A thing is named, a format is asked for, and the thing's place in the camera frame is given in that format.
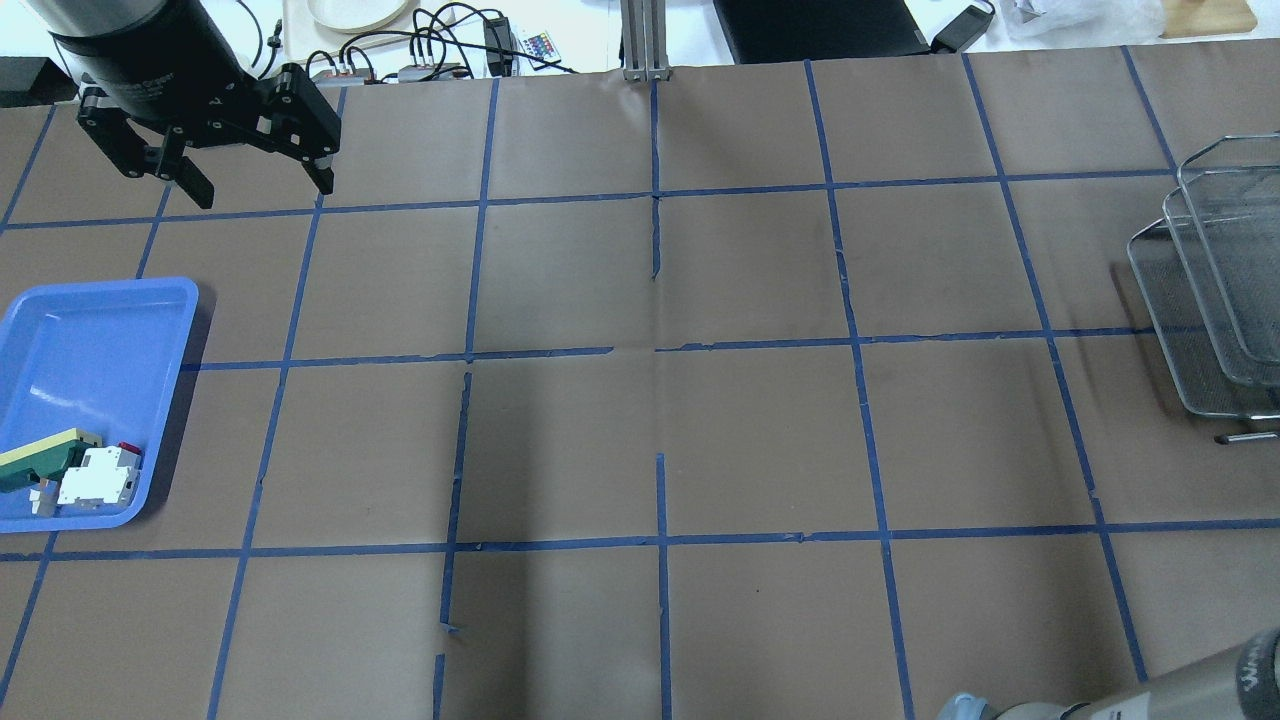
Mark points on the silver wire mesh shelf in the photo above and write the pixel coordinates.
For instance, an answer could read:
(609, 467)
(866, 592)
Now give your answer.
(1207, 272)

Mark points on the black power adapter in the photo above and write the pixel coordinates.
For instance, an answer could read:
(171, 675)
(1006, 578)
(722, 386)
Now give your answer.
(971, 24)

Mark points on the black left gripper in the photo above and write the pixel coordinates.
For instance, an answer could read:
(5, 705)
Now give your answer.
(160, 72)

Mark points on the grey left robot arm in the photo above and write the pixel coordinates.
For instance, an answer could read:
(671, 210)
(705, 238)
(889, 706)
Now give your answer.
(164, 79)

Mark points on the white plate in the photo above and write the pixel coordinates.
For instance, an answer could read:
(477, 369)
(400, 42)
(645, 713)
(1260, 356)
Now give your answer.
(356, 16)

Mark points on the black laptop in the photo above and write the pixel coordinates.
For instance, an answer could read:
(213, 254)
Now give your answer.
(765, 32)

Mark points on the colourful remote control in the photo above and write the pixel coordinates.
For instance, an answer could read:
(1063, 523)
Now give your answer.
(540, 47)

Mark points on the blue plastic tray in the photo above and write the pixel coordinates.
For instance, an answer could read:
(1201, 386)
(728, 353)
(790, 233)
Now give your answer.
(103, 357)

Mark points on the green yellow terminal block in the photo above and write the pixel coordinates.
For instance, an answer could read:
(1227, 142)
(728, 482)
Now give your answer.
(45, 459)

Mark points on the white circuit breaker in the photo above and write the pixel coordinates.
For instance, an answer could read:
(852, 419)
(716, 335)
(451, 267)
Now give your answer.
(106, 478)

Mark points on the aluminium frame post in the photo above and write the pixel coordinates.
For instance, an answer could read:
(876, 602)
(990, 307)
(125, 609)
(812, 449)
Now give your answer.
(644, 41)

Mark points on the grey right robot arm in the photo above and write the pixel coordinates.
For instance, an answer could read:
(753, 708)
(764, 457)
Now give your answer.
(1239, 683)

